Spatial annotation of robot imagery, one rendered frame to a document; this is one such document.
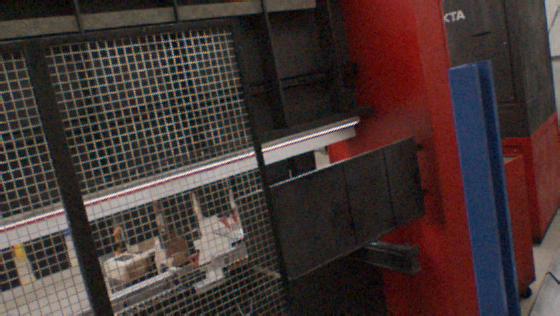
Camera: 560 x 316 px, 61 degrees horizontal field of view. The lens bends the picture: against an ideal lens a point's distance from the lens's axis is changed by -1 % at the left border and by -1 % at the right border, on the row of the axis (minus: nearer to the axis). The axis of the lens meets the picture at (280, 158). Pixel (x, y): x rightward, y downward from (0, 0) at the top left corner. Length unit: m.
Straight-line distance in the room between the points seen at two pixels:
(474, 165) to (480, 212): 0.05
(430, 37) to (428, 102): 0.34
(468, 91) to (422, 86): 2.18
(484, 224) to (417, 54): 2.18
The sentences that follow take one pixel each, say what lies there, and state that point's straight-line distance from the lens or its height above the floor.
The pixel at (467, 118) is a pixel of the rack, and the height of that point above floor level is 1.70.
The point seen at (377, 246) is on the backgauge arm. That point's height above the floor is 0.85.
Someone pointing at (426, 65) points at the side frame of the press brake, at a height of 1.69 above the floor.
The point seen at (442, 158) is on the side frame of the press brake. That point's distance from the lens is 2.75.
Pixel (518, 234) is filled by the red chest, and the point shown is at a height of 0.51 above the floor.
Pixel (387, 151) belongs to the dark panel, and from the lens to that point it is 2.52.
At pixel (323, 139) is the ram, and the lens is 2.85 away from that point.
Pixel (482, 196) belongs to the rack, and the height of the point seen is 1.63.
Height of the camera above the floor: 1.77
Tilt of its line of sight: 9 degrees down
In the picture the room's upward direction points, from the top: 11 degrees counter-clockwise
